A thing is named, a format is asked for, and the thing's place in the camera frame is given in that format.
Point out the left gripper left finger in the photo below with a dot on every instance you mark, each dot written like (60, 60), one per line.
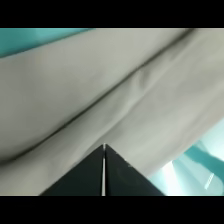
(83, 178)

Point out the beige garment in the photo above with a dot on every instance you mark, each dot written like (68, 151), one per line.
(110, 96)

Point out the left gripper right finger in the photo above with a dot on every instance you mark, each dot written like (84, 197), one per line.
(128, 178)

